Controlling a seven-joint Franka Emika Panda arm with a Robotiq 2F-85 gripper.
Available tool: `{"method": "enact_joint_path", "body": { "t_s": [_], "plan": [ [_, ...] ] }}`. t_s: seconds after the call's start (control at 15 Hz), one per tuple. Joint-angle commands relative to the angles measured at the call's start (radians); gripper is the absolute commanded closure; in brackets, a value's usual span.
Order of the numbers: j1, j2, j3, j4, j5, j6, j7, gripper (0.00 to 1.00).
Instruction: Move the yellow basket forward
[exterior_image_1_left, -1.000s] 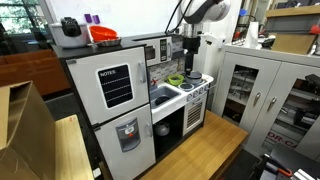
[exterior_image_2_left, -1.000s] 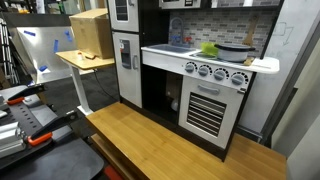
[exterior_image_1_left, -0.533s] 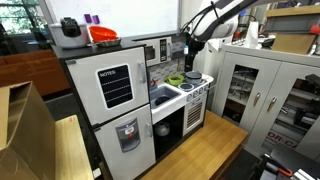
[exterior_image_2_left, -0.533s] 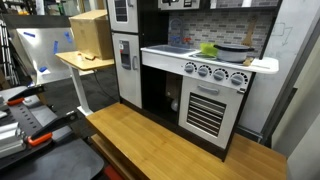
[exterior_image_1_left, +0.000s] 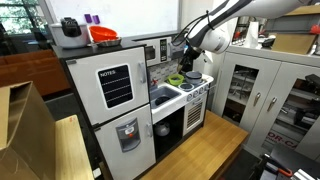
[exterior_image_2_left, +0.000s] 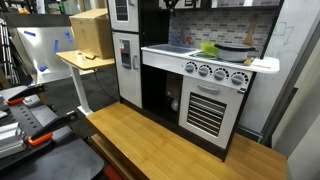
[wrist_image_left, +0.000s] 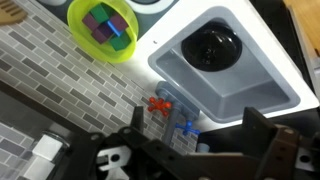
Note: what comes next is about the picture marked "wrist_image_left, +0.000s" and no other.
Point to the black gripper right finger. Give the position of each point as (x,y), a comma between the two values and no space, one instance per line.
(266,150)

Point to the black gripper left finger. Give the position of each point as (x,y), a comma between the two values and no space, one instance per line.
(146,156)

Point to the yellow-green plastic basket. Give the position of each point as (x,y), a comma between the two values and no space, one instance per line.
(121,57)

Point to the grey toy faucet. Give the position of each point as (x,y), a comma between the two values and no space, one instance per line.
(173,123)

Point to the grey toy sink basin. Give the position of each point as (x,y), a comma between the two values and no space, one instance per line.
(243,86)

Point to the green toy block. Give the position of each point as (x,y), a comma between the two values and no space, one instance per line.
(99,12)
(120,42)

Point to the black bowl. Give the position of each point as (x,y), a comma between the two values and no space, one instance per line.
(211,46)

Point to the purple toy block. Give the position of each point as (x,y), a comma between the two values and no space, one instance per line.
(119,21)
(102,35)
(90,21)

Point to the blue toy block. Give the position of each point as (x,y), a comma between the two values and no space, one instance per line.
(114,29)

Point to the toy kitchen playset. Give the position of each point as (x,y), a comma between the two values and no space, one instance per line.
(50,63)

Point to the wooden spatula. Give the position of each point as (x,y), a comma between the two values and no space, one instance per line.
(11,13)

